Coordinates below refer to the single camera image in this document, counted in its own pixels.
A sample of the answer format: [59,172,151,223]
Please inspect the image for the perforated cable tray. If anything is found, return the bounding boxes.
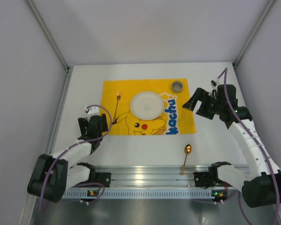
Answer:
[60,188,228,200]

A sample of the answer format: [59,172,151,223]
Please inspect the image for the gold spoon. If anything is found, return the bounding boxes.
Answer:
[179,144,192,176]

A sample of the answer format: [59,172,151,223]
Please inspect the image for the speckled ceramic cup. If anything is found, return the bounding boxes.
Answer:
[171,81,184,93]

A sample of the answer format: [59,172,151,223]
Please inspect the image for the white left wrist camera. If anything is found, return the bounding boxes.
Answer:
[85,106,100,117]

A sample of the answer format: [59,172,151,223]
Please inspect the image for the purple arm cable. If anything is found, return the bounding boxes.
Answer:
[192,67,281,225]
[38,104,113,213]

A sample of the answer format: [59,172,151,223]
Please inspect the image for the aluminium mounting rail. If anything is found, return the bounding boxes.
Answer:
[60,165,251,189]

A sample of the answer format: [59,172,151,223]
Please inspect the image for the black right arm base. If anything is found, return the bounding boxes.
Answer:
[193,161,231,189]

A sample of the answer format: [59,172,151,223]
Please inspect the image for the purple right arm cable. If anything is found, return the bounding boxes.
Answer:
[192,67,281,225]

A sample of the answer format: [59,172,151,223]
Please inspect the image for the yellow Pikachu cloth placemat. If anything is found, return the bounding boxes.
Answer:
[101,78,196,135]

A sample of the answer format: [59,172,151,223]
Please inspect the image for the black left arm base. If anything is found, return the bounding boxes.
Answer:
[74,172,111,188]

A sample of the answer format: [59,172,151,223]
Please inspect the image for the cream round plate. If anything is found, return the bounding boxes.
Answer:
[129,91,164,120]

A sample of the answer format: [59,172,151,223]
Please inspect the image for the thin brown fork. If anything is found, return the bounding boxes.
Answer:
[112,91,121,122]

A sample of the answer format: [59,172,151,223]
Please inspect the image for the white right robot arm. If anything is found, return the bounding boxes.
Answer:
[182,84,281,208]

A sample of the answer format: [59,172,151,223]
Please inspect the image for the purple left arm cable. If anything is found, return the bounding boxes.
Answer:
[38,104,113,213]

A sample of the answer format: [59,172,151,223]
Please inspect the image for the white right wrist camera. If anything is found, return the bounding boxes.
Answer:
[211,79,220,88]

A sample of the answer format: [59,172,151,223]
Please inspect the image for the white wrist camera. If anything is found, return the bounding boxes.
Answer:
[85,106,100,117]
[211,79,220,88]

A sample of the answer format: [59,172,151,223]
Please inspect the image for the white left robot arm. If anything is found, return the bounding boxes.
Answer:
[27,114,108,203]

